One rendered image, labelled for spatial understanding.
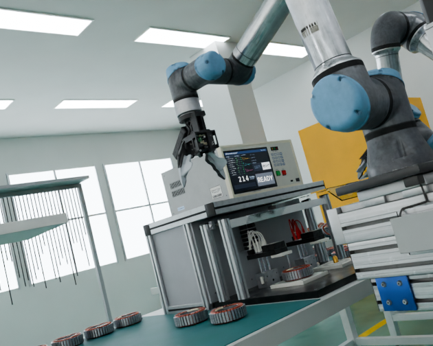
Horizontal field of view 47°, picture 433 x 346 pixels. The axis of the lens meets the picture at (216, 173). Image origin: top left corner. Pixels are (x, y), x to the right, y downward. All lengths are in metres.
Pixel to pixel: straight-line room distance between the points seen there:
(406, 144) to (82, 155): 8.02
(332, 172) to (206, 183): 3.96
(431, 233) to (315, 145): 4.97
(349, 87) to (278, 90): 7.56
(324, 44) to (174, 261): 1.14
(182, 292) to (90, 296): 6.59
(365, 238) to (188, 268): 0.86
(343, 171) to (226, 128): 1.50
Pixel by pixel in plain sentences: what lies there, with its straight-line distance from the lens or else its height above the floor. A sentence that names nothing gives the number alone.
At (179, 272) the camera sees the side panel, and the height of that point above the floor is 0.90.
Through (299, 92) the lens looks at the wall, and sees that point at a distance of 8.32.
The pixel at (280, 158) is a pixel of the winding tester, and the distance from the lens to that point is 2.09.
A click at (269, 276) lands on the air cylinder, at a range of 1.88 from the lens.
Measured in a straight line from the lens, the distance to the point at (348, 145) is 5.67.
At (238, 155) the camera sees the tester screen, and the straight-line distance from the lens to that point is 1.92.
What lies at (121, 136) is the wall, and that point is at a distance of 9.45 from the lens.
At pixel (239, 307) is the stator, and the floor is 0.78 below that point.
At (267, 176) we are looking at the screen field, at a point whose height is 1.17.
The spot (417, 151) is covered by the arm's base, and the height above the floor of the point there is 1.07.
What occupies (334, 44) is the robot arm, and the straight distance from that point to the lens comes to 1.10.
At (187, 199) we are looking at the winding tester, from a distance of 2.03.
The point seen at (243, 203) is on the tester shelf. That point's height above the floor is 1.09.
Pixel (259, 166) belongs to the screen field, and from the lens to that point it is 1.98.
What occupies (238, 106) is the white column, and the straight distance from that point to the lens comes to 6.11.
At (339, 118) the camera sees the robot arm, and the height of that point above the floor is 1.17.
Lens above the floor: 1.00
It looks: 7 degrees up
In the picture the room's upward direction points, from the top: 15 degrees counter-clockwise
